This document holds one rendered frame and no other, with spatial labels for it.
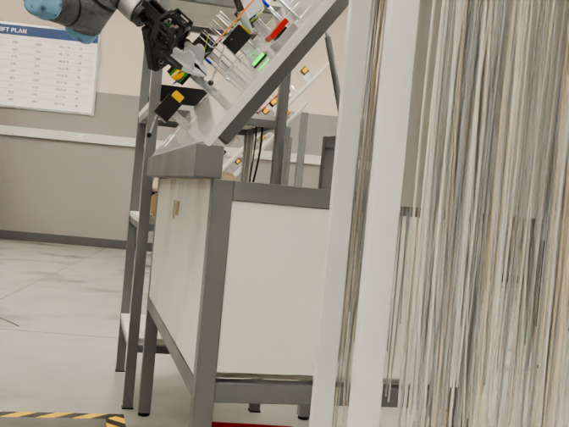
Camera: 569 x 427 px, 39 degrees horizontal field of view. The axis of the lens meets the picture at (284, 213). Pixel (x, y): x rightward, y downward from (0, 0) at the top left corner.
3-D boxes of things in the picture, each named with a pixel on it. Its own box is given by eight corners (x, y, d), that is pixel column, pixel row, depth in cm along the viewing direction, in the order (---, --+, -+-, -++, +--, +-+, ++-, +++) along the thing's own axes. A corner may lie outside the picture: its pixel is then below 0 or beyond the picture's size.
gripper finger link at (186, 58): (202, 68, 180) (174, 40, 181) (195, 85, 184) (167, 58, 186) (212, 62, 182) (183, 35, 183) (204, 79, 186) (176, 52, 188)
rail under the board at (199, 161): (193, 176, 156) (196, 142, 156) (146, 176, 271) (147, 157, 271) (221, 179, 158) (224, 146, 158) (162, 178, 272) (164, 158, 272)
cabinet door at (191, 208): (189, 375, 162) (207, 180, 161) (162, 326, 215) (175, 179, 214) (201, 375, 163) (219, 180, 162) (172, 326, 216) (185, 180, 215)
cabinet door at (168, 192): (164, 326, 216) (178, 179, 215) (148, 296, 269) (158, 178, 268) (172, 326, 216) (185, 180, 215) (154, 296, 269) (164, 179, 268)
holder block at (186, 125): (165, 153, 217) (137, 129, 215) (195, 119, 218) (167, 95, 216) (167, 153, 212) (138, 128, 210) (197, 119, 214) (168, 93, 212)
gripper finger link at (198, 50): (212, 62, 182) (183, 35, 183) (204, 79, 186) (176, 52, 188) (220, 57, 184) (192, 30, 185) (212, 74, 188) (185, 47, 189)
